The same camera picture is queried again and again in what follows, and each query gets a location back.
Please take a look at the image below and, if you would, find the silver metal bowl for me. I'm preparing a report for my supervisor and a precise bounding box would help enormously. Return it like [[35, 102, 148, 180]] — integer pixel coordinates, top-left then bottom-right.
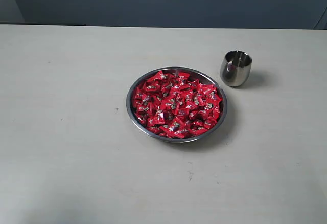
[[126, 66, 228, 144]]

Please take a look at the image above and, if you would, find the pile of red wrapped candies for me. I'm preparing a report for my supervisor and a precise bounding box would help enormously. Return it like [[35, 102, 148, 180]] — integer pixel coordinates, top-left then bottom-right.
[[131, 70, 222, 139]]

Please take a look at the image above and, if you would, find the stainless steel cup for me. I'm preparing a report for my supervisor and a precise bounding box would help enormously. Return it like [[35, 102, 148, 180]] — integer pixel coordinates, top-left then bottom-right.
[[220, 50, 252, 87]]

